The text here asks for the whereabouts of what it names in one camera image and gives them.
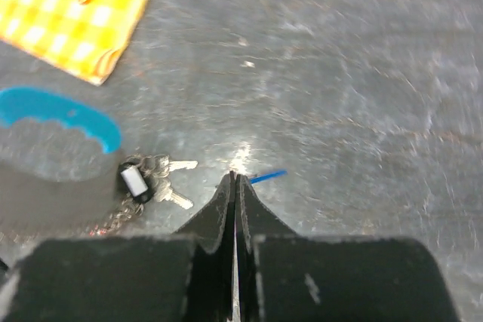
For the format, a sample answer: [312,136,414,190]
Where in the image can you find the metal keyring plate blue handle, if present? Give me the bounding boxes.
[1,86,142,243]

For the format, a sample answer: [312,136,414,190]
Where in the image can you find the orange checkered cloth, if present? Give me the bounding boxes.
[1,0,148,86]

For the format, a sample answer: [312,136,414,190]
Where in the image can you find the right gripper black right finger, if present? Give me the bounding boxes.
[235,176,459,321]

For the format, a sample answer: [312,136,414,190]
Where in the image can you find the silver keys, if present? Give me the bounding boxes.
[146,155,199,210]

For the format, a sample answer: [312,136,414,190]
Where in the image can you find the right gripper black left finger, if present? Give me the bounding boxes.
[1,173,235,321]

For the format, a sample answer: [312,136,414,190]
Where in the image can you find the blue key tag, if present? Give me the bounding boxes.
[248,170,288,184]

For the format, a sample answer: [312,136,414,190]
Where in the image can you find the black key tag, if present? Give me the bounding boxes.
[119,163,153,204]

